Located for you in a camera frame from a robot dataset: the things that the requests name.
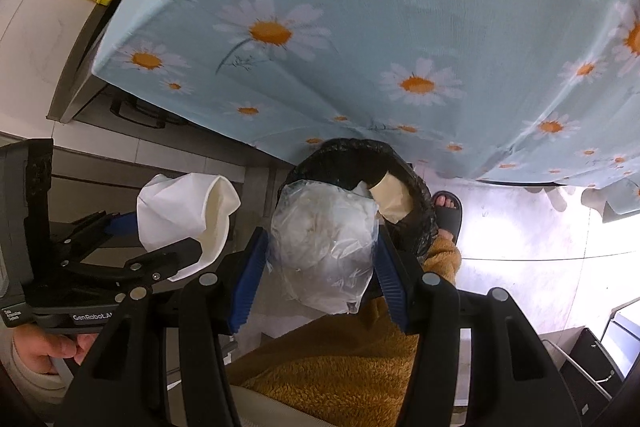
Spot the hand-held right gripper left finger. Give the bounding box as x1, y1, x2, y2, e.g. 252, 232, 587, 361
55, 227, 273, 427

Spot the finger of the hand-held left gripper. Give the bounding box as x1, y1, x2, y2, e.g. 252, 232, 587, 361
60, 238, 203, 294
59, 211, 147, 259

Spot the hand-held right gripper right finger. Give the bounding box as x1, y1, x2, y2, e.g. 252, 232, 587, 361
375, 224, 583, 427

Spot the white paper cup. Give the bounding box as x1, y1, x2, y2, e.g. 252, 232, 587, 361
136, 173, 242, 282

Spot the clear bag of white tissue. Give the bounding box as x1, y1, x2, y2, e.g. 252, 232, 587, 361
269, 181, 382, 315

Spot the brown paper cup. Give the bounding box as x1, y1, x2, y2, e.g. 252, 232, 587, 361
369, 172, 416, 224

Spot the bin with black liner bag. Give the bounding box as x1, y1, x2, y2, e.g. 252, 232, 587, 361
277, 138, 433, 265

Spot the person's left forearm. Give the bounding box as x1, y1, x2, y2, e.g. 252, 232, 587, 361
0, 347, 68, 414

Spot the person's left hand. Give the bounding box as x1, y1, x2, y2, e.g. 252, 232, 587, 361
10, 322, 99, 376

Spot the person's foot in black slipper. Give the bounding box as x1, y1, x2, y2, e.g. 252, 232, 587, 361
430, 190, 463, 245

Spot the person's yellow fleece pants leg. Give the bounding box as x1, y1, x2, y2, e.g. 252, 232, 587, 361
225, 234, 463, 427

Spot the black box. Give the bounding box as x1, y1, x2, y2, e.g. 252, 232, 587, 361
560, 327, 626, 413

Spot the blue daisy tablecloth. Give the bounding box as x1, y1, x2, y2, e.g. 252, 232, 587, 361
92, 0, 640, 215

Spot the black cabinet handle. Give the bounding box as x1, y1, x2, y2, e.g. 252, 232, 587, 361
109, 97, 167, 130

